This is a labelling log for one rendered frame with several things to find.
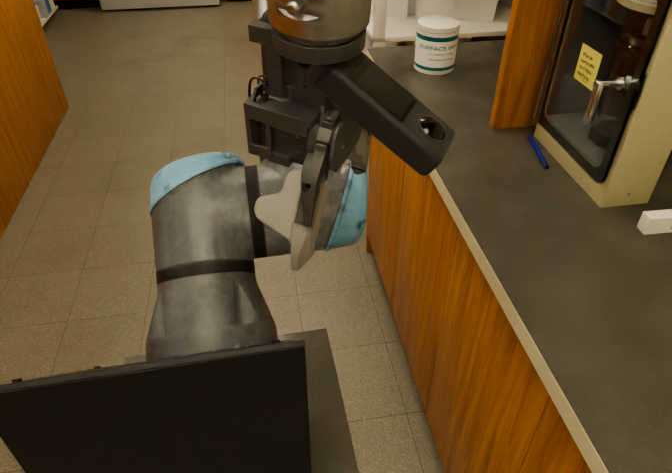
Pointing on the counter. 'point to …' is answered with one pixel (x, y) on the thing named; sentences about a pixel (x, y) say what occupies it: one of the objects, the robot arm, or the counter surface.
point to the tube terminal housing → (634, 134)
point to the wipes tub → (436, 44)
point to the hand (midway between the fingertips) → (336, 221)
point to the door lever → (599, 97)
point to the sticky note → (587, 66)
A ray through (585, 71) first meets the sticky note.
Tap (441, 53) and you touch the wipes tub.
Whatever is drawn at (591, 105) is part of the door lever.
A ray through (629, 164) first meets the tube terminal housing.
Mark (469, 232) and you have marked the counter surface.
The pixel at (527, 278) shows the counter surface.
